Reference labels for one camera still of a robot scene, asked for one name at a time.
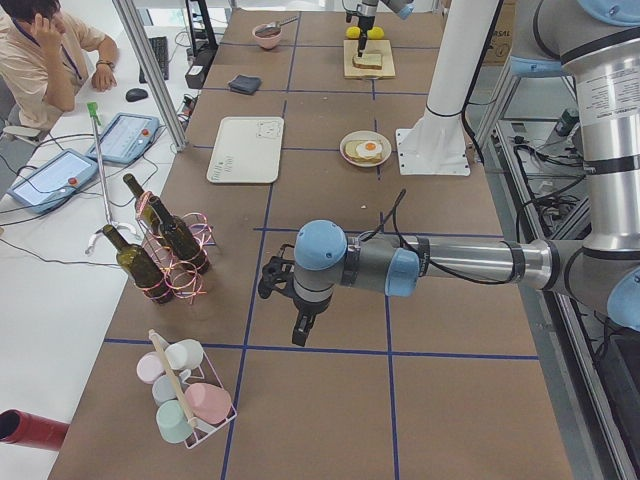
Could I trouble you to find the fried egg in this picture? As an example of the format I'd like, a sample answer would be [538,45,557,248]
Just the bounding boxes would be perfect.
[355,141,383,160]

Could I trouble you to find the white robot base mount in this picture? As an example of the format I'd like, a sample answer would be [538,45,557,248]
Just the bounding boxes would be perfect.
[396,1,477,176]

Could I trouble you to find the pink cup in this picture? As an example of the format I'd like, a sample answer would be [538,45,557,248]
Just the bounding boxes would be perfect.
[184,383,232,425]

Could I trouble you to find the white round plate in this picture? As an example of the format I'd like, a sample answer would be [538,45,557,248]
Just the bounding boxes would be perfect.
[339,130,392,168]

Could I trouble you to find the yellow lemon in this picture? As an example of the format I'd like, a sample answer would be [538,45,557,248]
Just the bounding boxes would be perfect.
[367,26,385,40]
[345,26,361,40]

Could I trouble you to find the black computer mouse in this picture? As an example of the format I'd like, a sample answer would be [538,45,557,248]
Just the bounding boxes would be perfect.
[125,88,149,103]

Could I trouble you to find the metal scoop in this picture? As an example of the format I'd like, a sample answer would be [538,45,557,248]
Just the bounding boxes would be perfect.
[255,16,298,38]

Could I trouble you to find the dark green wine bottle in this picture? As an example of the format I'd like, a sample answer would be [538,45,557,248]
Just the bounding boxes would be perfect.
[102,225,174,304]

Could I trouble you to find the wooden cutting board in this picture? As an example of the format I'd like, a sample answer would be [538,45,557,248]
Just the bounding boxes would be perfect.
[343,39,396,79]

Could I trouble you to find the aluminium frame post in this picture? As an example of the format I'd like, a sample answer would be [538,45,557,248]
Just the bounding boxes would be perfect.
[112,0,187,152]

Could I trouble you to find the bread slice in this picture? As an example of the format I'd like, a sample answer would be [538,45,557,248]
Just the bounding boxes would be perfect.
[344,140,383,163]
[352,52,383,70]

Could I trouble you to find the blue teach pendant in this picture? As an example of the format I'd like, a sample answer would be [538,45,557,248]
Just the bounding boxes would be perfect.
[8,149,98,213]
[99,112,160,165]

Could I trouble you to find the seated person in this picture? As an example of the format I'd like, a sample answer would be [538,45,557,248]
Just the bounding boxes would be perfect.
[1,1,119,131]

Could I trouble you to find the grey blue cup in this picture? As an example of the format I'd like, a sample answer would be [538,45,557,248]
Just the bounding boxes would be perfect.
[151,374,177,407]

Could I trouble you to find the cream bear tray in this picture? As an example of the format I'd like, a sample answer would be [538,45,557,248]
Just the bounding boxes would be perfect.
[206,116,284,184]

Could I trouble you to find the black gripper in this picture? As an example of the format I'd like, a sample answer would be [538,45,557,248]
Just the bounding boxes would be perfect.
[357,15,374,57]
[292,279,334,346]

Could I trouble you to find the grey folded cloth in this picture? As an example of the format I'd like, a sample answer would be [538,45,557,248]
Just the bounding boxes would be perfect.
[228,74,262,95]

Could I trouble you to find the lilac cup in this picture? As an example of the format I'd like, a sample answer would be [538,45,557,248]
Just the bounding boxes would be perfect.
[136,352,165,385]

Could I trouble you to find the red cylinder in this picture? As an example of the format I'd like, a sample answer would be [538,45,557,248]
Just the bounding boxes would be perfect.
[1,409,69,451]

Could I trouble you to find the green reacher grabber stick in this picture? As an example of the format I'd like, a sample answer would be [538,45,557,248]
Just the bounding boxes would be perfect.
[87,102,141,240]

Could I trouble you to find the copper wire bottle rack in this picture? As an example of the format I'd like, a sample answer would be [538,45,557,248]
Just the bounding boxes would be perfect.
[136,203,215,303]

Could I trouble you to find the pink bowl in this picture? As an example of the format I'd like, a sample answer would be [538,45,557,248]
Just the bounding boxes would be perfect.
[252,24,282,50]

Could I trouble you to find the black keyboard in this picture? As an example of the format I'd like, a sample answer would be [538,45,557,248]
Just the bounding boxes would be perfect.
[148,36,170,80]

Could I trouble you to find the white cup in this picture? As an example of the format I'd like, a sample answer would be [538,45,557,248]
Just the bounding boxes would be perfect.
[164,339,204,370]

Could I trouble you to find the mint green cup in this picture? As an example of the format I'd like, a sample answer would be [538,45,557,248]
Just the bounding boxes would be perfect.
[156,399,193,444]

